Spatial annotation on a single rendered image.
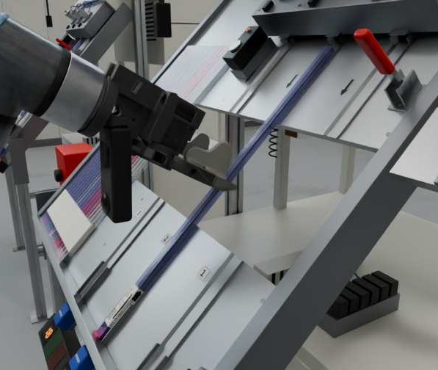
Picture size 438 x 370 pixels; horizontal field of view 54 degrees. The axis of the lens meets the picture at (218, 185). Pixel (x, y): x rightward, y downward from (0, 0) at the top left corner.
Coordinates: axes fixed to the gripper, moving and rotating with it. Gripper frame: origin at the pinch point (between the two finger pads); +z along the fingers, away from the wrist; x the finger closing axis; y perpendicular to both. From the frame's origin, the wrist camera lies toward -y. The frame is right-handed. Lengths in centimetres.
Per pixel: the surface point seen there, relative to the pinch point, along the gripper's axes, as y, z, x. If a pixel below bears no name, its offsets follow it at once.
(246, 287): -8.1, -1.4, -15.0
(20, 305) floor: -89, 27, 135
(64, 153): -13, 1, 81
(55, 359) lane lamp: -32.7, -6.9, 7.3
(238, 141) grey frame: 12, 34, 49
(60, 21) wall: 72, 39, 455
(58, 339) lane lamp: -31.3, -6.5, 10.2
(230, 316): -11.3, -2.2, -15.6
